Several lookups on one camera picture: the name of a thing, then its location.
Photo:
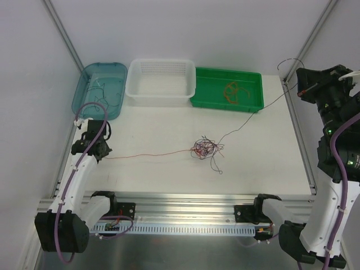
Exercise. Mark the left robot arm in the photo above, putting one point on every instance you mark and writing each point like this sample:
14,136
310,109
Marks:
65,226

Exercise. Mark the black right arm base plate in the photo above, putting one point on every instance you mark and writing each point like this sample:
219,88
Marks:
245,214

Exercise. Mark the aluminium mounting rail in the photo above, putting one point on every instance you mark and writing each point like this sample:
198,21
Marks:
184,208

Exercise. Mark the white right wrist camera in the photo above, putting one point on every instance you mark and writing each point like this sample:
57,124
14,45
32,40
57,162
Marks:
354,75

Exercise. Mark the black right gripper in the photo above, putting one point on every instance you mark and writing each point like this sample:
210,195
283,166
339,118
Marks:
306,85

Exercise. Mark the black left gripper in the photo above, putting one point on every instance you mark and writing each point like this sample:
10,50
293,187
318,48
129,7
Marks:
102,149

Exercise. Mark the slotted white cable duct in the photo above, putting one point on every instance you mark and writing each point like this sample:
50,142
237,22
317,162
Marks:
175,229

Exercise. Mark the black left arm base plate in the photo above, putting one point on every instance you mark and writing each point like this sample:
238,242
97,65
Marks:
127,209

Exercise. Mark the white perforated plastic basket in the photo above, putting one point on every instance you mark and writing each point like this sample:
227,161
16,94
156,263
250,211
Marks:
161,82

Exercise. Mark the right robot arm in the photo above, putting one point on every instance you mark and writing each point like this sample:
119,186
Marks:
319,238

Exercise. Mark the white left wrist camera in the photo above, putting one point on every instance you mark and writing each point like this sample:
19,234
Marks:
82,124

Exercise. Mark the green plastic tray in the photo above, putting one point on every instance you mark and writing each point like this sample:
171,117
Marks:
228,90

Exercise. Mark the translucent blue plastic bin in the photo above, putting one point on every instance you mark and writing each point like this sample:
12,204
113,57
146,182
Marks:
101,86

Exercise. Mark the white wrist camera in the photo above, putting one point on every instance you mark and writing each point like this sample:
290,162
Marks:
82,124
354,75

